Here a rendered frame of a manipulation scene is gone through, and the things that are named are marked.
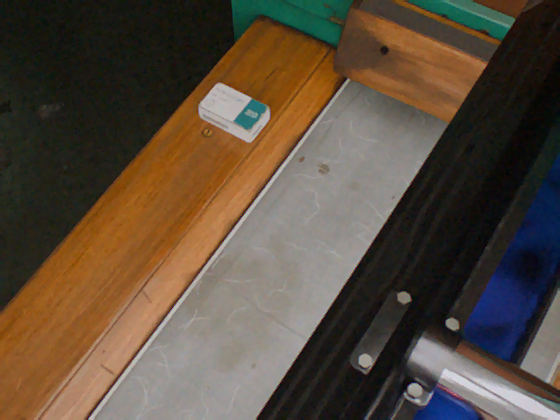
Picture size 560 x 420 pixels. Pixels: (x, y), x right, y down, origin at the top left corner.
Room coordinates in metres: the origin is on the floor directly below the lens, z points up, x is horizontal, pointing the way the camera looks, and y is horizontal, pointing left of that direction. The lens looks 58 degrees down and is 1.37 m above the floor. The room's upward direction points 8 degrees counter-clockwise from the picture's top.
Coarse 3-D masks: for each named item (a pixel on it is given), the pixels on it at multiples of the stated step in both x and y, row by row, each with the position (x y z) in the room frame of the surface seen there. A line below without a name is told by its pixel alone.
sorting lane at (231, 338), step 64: (320, 128) 0.46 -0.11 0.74; (384, 128) 0.45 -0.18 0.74; (320, 192) 0.38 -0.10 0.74; (384, 192) 0.37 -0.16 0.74; (256, 256) 0.33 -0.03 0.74; (320, 256) 0.32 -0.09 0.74; (192, 320) 0.27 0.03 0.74; (256, 320) 0.26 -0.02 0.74; (320, 320) 0.26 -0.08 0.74; (128, 384) 0.22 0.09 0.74; (192, 384) 0.21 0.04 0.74; (256, 384) 0.21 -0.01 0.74
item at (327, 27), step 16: (240, 0) 0.63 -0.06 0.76; (256, 0) 0.61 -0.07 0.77; (272, 0) 0.60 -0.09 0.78; (288, 0) 0.59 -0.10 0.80; (304, 0) 0.57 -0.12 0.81; (320, 0) 0.56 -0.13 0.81; (336, 0) 0.55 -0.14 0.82; (352, 0) 0.54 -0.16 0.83; (240, 16) 0.63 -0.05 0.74; (256, 16) 0.61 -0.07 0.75; (272, 16) 0.60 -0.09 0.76; (288, 16) 0.59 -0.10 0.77; (304, 16) 0.58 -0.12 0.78; (320, 16) 0.56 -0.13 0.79; (336, 16) 0.55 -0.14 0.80; (240, 32) 0.63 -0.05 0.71; (304, 32) 0.57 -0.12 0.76; (320, 32) 0.56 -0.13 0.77; (336, 32) 0.55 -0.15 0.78
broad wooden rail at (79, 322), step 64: (256, 64) 0.53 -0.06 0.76; (320, 64) 0.52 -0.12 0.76; (192, 128) 0.46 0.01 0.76; (128, 192) 0.40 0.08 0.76; (192, 192) 0.39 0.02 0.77; (256, 192) 0.39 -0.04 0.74; (64, 256) 0.34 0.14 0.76; (128, 256) 0.33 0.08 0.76; (192, 256) 0.33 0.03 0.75; (0, 320) 0.28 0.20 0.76; (64, 320) 0.28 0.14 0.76; (128, 320) 0.27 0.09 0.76; (0, 384) 0.23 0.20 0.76; (64, 384) 0.22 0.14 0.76
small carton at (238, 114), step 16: (208, 96) 0.48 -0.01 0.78; (224, 96) 0.48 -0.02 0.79; (240, 96) 0.48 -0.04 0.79; (208, 112) 0.46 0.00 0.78; (224, 112) 0.46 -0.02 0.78; (240, 112) 0.46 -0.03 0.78; (256, 112) 0.45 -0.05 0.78; (224, 128) 0.45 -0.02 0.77; (240, 128) 0.44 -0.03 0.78; (256, 128) 0.44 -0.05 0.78
